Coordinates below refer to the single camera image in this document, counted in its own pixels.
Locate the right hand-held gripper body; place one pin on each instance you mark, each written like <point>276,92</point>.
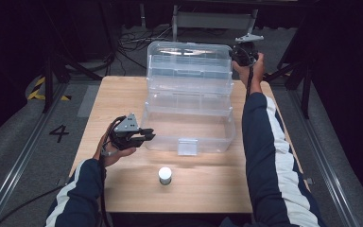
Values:
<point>245,53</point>

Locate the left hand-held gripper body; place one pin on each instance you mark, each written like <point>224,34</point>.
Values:
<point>126,126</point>

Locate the small white-capped jar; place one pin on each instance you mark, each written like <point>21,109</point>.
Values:
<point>165,175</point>

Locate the clear plastic storage box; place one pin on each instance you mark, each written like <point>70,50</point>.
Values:
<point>189,126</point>

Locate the person's right hand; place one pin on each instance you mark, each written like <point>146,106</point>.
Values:
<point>257,74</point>

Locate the person's left hand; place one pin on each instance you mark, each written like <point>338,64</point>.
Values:
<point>107,156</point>

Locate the black tripod stand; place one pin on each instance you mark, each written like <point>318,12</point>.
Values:
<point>305,91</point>
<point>48,85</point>

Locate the yellow and black floor tape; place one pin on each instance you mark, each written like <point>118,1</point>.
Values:
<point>36,90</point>

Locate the grey metal frame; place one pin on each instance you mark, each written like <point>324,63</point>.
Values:
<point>214,20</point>

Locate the metal floor rail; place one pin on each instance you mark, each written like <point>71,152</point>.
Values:
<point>19,164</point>
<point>324,157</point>

